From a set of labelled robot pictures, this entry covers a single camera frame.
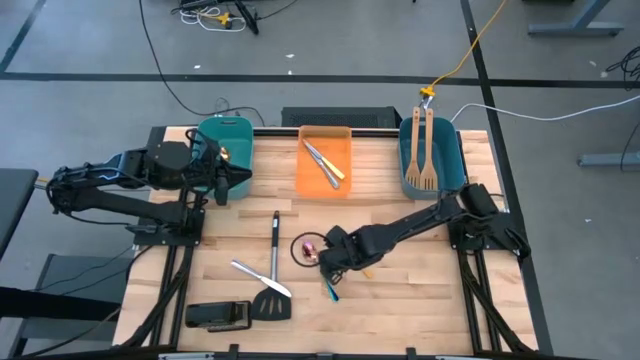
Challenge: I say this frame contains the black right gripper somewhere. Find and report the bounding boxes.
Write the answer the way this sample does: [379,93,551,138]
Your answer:
[318,224,387,287]

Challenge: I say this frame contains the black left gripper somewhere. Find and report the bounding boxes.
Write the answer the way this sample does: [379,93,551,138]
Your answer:
[188,129,254,207]

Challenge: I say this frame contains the blue-handled tool with brass tip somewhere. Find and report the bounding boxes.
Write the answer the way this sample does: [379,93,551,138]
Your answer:
[302,241,340,303]

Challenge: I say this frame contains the all-steel table knife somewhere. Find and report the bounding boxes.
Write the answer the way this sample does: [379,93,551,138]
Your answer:
[305,143,342,191]
[230,258,294,300]

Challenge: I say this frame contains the black slotted spatula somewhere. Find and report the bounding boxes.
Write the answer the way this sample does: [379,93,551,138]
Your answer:
[250,210,294,323]

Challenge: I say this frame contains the knife with yellow handle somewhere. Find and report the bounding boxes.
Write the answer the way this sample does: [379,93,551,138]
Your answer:
[302,138,347,182]

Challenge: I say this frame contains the wooden slotted spatula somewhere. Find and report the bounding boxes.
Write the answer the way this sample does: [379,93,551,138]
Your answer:
[404,105,423,189]
[419,107,440,192]

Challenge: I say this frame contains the green plastic bin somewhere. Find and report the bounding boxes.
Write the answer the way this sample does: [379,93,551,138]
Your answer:
[194,115,255,201]

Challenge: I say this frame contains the orange plastic tray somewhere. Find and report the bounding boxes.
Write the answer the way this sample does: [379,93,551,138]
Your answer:
[295,125,354,199]

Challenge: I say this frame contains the black box device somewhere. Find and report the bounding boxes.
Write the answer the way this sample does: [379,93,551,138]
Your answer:
[184,300,253,334]

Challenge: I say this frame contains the black floor bar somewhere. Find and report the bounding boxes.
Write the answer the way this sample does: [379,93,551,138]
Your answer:
[233,0,262,36]

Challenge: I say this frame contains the blue-grey plastic bin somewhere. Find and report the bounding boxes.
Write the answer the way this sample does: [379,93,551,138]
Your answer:
[398,116,468,201]

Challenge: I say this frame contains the grey cart base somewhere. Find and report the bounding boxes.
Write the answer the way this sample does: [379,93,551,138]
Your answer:
[9,253,133,359]

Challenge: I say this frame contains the black side table top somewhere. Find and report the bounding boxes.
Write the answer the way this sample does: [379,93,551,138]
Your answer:
[0,167,40,259]

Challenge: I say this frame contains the grey desk foot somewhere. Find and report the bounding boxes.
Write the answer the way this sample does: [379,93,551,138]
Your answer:
[527,0,626,38]
[576,151,640,169]

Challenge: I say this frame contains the black table frame struts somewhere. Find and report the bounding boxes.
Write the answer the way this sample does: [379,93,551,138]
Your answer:
[119,244,197,349]
[452,247,539,354]

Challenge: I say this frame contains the black floor cable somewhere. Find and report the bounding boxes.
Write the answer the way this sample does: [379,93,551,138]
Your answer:
[137,0,267,127]

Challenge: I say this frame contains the white cable coil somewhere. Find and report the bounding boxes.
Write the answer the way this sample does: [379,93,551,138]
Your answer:
[178,5,248,34]

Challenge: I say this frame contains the white floor cable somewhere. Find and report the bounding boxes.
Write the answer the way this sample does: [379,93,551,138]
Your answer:
[449,94,640,124]

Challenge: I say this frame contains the yellow extension cable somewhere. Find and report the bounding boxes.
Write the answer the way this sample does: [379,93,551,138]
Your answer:
[418,0,509,98]

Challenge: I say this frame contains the black cable bundle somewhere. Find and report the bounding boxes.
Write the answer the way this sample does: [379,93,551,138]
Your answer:
[603,45,640,82]

